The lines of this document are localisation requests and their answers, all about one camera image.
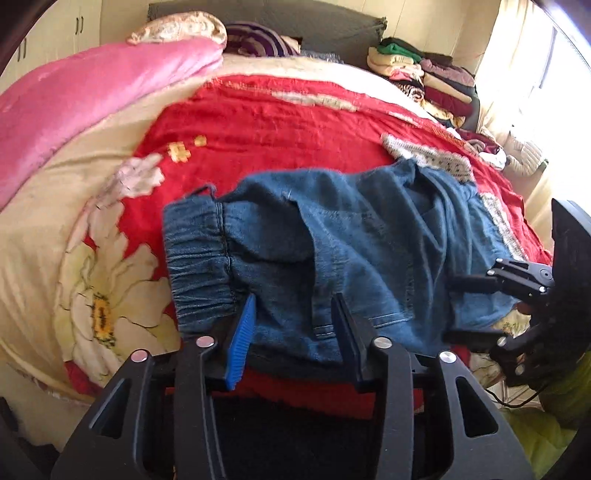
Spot red floral bedspread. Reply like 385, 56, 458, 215
54, 76, 552, 418

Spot floral satin pillow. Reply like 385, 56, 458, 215
126, 11, 228, 47

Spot cream bed sheet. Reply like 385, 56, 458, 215
1, 55, 437, 402

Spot blue denim lace-trimmed pants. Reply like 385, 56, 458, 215
162, 135, 526, 372

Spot pile of folded clothes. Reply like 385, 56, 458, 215
367, 37, 481, 132

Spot grey padded headboard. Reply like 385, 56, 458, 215
147, 0, 388, 68

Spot white wardrobe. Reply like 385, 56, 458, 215
1, 0, 102, 92

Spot pink quilt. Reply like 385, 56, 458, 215
1, 37, 223, 206

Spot purple striped pillow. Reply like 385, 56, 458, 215
225, 22, 301, 58

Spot white padded jacket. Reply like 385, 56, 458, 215
503, 130, 548, 177

